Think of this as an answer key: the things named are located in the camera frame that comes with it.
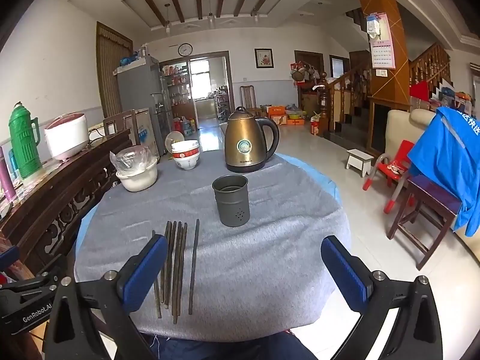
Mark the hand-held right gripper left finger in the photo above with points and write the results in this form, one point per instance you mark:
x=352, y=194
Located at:
x=144, y=270

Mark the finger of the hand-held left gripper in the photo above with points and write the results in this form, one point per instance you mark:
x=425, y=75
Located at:
x=26, y=288
x=8, y=258

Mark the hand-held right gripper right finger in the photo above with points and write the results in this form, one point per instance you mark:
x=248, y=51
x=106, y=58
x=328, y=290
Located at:
x=343, y=273

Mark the row of dark chopsticks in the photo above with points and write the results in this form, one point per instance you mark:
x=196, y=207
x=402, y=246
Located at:
x=176, y=262

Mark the grey metal utensil holder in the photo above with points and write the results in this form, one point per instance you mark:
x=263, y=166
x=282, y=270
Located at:
x=231, y=204

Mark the wooden chair at left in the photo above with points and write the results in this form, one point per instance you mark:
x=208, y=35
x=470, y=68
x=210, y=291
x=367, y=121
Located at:
x=56, y=202

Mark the purple bottle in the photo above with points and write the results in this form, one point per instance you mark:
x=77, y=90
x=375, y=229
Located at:
x=7, y=176

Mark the white plastic basin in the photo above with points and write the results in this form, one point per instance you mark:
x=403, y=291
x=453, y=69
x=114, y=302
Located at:
x=138, y=182

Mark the blue table cover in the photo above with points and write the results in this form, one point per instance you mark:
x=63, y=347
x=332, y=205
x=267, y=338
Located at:
x=326, y=183

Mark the grey tablecloth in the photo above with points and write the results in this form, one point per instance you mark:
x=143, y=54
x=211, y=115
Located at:
x=243, y=262

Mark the clear plastic bag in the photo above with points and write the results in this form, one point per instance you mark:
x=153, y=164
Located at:
x=129, y=157

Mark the white step stool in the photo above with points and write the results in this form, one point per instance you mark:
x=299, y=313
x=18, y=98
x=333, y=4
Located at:
x=359, y=159

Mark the green thermos flask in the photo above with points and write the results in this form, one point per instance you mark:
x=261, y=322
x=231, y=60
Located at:
x=24, y=142

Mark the dark stool with purple seat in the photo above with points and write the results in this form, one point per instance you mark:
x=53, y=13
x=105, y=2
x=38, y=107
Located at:
x=431, y=195

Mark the person's dark blue trousers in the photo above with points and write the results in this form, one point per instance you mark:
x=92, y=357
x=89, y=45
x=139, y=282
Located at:
x=232, y=348

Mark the red plastic child chair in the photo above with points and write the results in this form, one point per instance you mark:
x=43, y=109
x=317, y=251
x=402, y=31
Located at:
x=397, y=165

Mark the white round fan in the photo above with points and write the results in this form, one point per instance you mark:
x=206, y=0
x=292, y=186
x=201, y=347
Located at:
x=173, y=139

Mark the white pink rice cooker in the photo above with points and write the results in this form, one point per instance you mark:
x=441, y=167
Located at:
x=67, y=137

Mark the white chest freezer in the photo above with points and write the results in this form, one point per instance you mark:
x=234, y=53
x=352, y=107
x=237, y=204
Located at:
x=144, y=127

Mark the dark wooden chair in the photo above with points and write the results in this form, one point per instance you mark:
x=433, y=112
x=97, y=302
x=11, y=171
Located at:
x=112, y=123

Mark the gold electric kettle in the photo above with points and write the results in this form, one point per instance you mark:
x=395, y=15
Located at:
x=245, y=142

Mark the blue jacket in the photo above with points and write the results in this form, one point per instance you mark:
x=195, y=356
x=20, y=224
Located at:
x=446, y=146

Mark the orange cardboard box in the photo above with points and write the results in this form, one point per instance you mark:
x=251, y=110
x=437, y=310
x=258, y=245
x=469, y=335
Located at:
x=277, y=114

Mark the wooden staircase railing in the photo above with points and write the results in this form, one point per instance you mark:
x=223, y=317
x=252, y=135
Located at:
x=345, y=93

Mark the grey refrigerator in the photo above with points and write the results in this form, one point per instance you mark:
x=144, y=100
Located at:
x=138, y=86

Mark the tall-backed wooden chair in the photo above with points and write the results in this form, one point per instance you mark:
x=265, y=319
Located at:
x=248, y=97

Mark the brown wooden door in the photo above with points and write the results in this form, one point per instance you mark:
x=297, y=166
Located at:
x=112, y=67

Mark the framed flower picture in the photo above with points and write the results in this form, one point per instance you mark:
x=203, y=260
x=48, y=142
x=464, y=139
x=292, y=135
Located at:
x=264, y=58

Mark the pendant lamp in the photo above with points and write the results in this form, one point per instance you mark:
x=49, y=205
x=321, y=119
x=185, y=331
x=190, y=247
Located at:
x=168, y=26
x=210, y=18
x=255, y=15

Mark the round wall clock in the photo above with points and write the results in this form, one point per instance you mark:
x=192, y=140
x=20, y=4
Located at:
x=185, y=49

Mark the pink wall calendar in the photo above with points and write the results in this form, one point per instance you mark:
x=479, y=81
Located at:
x=383, y=48

